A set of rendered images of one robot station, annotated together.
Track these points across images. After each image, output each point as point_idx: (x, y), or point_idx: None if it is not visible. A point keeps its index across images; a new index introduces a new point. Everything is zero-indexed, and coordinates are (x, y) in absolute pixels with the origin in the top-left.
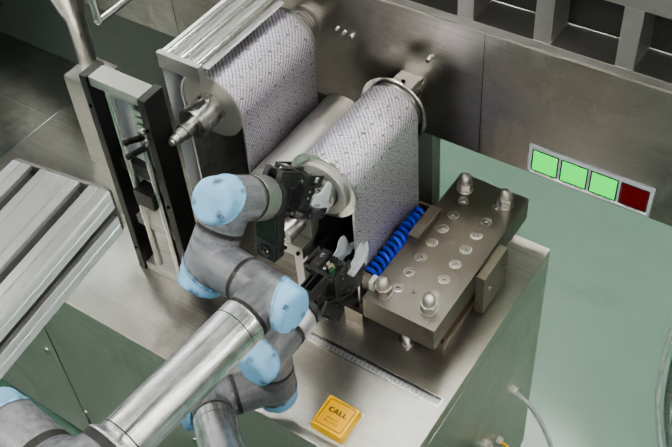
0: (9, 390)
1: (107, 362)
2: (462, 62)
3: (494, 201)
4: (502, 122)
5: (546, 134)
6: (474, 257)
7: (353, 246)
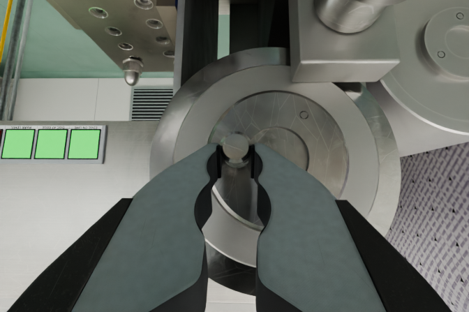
0: None
1: None
2: None
3: (144, 62)
4: (137, 178)
5: (84, 183)
6: (77, 8)
7: None
